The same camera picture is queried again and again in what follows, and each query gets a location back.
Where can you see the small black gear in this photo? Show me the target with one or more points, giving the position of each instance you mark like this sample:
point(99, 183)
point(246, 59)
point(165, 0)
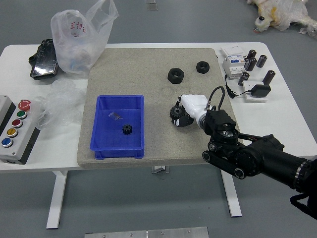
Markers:
point(127, 130)

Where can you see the metal table bracket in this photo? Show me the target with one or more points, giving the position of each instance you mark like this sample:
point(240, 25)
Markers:
point(160, 169)

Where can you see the metal floor socket cover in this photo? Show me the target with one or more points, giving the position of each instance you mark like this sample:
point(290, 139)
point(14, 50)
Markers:
point(151, 4)

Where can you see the white plastic shopping bag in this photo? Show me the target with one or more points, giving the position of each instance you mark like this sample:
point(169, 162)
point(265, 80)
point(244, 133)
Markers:
point(76, 47)

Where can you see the white table leg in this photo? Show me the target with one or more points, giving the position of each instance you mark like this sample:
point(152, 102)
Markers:
point(232, 196)
point(56, 198)

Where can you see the black plug adapter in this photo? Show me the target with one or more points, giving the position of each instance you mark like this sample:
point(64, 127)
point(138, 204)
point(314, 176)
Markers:
point(260, 90)

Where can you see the small black hex nut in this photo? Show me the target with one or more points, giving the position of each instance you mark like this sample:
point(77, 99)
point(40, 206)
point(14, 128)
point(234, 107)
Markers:
point(206, 70)

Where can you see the black plastic tray stack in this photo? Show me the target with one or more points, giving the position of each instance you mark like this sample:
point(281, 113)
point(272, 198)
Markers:
point(44, 67)

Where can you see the crumpled clear plastic wrap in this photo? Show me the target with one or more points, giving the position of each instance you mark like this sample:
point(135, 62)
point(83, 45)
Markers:
point(62, 101)

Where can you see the blue plastic box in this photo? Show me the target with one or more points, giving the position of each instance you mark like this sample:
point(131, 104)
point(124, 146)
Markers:
point(109, 141)

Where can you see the grey push-button control box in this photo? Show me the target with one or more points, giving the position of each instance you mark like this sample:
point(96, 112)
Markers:
point(15, 129)

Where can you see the black cylindrical capacitor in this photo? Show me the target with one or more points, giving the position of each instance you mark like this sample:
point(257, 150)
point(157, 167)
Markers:
point(252, 54)
point(250, 65)
point(261, 61)
point(243, 79)
point(269, 77)

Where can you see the small clear screw bag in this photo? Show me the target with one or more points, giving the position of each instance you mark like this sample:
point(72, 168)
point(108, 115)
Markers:
point(115, 116)

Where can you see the large black gear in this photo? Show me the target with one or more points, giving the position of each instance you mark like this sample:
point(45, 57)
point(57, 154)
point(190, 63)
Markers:
point(175, 111)

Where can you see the grey metal plate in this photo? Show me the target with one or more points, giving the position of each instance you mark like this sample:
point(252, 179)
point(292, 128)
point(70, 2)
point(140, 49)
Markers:
point(148, 233)

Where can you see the big black hex nut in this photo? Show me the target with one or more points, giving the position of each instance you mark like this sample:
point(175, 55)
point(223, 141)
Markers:
point(174, 78)

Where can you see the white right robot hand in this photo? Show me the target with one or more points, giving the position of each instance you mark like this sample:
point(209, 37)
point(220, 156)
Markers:
point(194, 104)

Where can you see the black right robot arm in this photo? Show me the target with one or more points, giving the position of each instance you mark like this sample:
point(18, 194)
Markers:
point(267, 161)

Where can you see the white circuit breaker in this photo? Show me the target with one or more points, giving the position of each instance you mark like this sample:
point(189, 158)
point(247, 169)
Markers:
point(232, 65)

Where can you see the grey-brown speckled mat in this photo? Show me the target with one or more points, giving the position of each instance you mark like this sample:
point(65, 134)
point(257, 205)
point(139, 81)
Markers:
point(138, 72)

